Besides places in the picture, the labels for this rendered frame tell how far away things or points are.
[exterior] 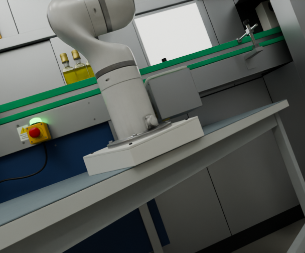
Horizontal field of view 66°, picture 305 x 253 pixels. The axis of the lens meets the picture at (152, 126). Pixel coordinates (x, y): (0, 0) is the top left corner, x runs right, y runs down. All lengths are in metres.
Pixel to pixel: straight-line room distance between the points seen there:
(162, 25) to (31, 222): 1.30
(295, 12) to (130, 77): 1.00
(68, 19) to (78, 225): 0.47
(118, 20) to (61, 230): 0.52
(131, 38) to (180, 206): 1.00
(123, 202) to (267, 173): 1.19
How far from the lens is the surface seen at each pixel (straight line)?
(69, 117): 1.06
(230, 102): 1.53
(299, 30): 1.42
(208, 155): 0.76
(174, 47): 1.48
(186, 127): 0.62
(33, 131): 0.99
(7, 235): 0.44
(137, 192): 0.57
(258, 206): 1.61
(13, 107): 1.15
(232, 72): 1.33
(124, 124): 0.61
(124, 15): 0.69
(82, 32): 0.66
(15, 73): 1.51
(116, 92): 0.61
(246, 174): 1.55
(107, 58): 0.63
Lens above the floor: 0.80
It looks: 2 degrees up
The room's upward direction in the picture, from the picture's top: 20 degrees counter-clockwise
